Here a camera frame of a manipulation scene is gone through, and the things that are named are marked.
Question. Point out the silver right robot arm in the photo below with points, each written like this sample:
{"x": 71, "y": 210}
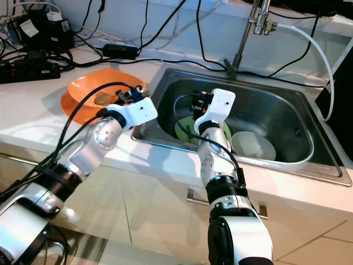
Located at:
{"x": 242, "y": 237}

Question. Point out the brown food scrap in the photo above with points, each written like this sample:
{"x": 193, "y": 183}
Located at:
{"x": 102, "y": 99}

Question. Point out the green round plate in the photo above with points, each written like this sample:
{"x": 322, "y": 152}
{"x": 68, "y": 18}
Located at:
{"x": 185, "y": 132}

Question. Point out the orange plastic bowl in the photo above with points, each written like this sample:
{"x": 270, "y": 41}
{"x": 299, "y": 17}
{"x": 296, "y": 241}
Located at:
{"x": 88, "y": 81}

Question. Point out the black power adapter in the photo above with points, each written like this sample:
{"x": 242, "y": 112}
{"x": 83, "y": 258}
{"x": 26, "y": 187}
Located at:
{"x": 119, "y": 51}

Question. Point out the grey round plate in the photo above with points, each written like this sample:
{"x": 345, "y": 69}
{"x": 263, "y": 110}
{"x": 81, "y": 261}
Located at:
{"x": 253, "y": 146}

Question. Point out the stainless steel sink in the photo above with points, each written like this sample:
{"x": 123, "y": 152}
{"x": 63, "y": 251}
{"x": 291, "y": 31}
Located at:
{"x": 270, "y": 99}

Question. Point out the metal sink faucet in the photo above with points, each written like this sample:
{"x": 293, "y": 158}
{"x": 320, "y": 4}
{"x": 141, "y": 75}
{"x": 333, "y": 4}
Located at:
{"x": 242, "y": 41}

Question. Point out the black power strip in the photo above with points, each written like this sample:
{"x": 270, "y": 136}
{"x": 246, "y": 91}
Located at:
{"x": 27, "y": 70}

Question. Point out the black electronic device box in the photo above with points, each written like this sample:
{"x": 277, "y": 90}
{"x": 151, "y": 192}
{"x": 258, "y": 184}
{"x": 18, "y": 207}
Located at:
{"x": 44, "y": 33}

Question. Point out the black appliance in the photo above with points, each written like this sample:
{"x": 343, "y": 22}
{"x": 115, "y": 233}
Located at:
{"x": 336, "y": 99}

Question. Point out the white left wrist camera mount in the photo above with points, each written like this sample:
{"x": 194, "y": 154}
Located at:
{"x": 138, "y": 113}

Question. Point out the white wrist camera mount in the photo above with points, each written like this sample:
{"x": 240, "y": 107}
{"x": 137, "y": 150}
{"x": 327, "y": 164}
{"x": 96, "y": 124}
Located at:
{"x": 220, "y": 107}
{"x": 138, "y": 113}

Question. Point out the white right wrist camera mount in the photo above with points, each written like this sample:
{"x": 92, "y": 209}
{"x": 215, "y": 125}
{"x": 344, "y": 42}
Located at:
{"x": 220, "y": 107}

